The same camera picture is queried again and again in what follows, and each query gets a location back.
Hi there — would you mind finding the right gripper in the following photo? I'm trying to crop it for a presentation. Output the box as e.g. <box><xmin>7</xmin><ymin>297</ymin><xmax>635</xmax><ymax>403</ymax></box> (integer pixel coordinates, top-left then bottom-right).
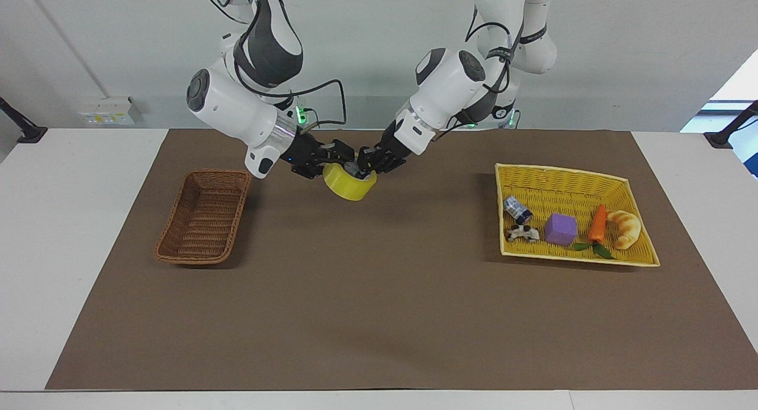
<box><xmin>281</xmin><ymin>131</ymin><xmax>356</xmax><ymax>179</ymax></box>

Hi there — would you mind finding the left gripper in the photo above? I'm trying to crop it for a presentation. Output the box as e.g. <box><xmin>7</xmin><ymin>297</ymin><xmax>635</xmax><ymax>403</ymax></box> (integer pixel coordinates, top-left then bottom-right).
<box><xmin>356</xmin><ymin>120</ymin><xmax>410</xmax><ymax>177</ymax></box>

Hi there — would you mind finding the yellow tape roll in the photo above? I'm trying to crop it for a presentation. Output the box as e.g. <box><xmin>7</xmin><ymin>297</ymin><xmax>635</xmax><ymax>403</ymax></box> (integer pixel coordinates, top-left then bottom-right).
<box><xmin>323</xmin><ymin>162</ymin><xmax>378</xmax><ymax>202</ymax></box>

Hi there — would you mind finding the brown wicker basket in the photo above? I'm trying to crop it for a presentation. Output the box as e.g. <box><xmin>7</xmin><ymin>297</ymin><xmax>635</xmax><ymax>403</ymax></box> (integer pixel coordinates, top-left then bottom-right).
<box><xmin>155</xmin><ymin>169</ymin><xmax>253</xmax><ymax>265</ymax></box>

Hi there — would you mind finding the yellow woven basket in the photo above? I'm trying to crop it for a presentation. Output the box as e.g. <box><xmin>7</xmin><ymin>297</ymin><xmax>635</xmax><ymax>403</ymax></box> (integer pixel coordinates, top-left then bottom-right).
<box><xmin>494</xmin><ymin>163</ymin><xmax>661</xmax><ymax>268</ymax></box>

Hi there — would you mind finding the small blue white carton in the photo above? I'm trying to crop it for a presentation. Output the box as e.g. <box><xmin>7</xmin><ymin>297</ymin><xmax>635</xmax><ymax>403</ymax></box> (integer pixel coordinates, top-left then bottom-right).
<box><xmin>503</xmin><ymin>196</ymin><xmax>534</xmax><ymax>225</ymax></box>

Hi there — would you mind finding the black white toy cow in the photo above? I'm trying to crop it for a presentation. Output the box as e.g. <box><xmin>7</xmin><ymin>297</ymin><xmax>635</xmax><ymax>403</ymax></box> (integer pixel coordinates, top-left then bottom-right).
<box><xmin>506</xmin><ymin>223</ymin><xmax>541</xmax><ymax>244</ymax></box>

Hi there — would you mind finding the purple cube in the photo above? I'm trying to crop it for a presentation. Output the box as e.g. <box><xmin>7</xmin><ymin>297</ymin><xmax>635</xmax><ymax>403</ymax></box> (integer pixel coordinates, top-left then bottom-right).
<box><xmin>544</xmin><ymin>213</ymin><xmax>579</xmax><ymax>247</ymax></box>

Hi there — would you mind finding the orange toy carrot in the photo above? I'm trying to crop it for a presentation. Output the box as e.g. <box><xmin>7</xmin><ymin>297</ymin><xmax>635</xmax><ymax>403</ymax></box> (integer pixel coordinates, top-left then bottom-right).
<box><xmin>571</xmin><ymin>204</ymin><xmax>617</xmax><ymax>261</ymax></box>

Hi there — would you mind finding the toy croissant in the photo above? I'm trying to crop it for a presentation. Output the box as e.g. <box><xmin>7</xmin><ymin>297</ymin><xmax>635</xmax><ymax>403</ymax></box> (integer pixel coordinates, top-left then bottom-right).
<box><xmin>606</xmin><ymin>210</ymin><xmax>643</xmax><ymax>250</ymax></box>

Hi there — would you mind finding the black stand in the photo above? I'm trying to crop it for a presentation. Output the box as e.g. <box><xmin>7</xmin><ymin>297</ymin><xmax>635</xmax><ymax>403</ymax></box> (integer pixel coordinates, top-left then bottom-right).
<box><xmin>703</xmin><ymin>100</ymin><xmax>758</xmax><ymax>150</ymax></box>
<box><xmin>0</xmin><ymin>97</ymin><xmax>49</xmax><ymax>145</ymax></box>

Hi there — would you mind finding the black cable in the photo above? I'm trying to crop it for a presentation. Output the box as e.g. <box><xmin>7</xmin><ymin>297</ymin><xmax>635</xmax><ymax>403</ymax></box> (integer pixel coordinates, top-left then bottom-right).
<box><xmin>235</xmin><ymin>43</ymin><xmax>348</xmax><ymax>133</ymax></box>
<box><xmin>435</xmin><ymin>6</ymin><xmax>525</xmax><ymax>143</ymax></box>

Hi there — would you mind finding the white wall outlet box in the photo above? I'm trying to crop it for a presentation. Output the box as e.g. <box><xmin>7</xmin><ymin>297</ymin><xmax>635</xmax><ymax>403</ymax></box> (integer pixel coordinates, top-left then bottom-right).
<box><xmin>78</xmin><ymin>97</ymin><xmax>143</xmax><ymax>127</ymax></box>

